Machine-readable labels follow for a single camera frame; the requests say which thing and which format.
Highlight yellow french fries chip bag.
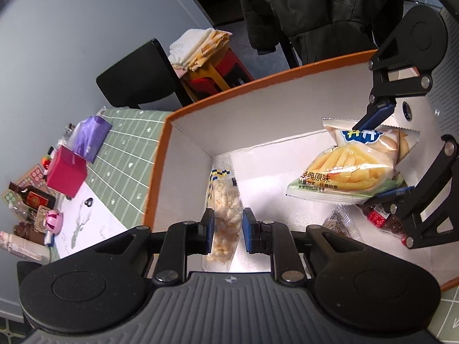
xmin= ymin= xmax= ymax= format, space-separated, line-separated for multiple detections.
xmin=286 ymin=118 xmax=420 ymax=205

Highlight clear bag white puffs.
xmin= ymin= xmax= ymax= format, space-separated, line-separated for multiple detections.
xmin=202 ymin=155 xmax=243 ymax=272

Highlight small clear nut packet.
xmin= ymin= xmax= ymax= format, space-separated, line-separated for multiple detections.
xmin=322 ymin=205 xmax=363 ymax=241

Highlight green grid tablecloth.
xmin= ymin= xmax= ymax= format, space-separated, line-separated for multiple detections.
xmin=85 ymin=108 xmax=171 ymax=228

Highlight black leather jacket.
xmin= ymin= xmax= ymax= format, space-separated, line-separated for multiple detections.
xmin=240 ymin=0 xmax=404 ymax=65

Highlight white deer table runner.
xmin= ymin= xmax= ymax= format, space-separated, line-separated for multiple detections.
xmin=55 ymin=183 xmax=127 ymax=259

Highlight small black clip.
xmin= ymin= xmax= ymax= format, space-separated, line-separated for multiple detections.
xmin=84 ymin=197 xmax=93 ymax=207

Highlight orange cardboard box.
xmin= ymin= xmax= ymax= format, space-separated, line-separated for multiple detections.
xmin=142 ymin=49 xmax=459 ymax=293

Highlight pink round container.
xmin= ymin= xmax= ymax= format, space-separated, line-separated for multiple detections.
xmin=44 ymin=210 xmax=63 ymax=234

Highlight magenta square box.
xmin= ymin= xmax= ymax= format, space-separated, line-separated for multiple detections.
xmin=46 ymin=146 xmax=87 ymax=198

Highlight purple tissue pack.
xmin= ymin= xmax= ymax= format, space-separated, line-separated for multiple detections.
xmin=68 ymin=115 xmax=112 ymax=163

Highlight red stool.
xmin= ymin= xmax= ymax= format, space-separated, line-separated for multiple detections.
xmin=181 ymin=45 xmax=254 ymax=100

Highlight dark brown liquor bottle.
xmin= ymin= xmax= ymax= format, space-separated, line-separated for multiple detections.
xmin=9 ymin=182 xmax=56 ymax=210

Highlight red fruit toy on dish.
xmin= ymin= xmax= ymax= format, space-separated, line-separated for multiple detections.
xmin=41 ymin=155 xmax=51 ymax=170

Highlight patterned cards board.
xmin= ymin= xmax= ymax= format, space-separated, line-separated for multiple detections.
xmin=1 ymin=164 xmax=52 ymax=205

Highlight brown chocolate-colored object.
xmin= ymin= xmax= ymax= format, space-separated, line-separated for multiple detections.
xmin=13 ymin=222 xmax=45 ymax=245

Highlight clear plastic water bottle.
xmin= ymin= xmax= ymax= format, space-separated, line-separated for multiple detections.
xmin=8 ymin=202 xmax=35 ymax=222

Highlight white pink tumbler bottle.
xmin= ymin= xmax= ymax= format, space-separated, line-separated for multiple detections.
xmin=1 ymin=231 xmax=50 ymax=265

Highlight folded white yellow cloths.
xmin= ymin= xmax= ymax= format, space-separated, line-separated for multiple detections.
xmin=168 ymin=28 xmax=232 ymax=71

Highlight black chair near wall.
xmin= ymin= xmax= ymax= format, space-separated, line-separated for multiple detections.
xmin=96 ymin=38 xmax=193 ymax=109

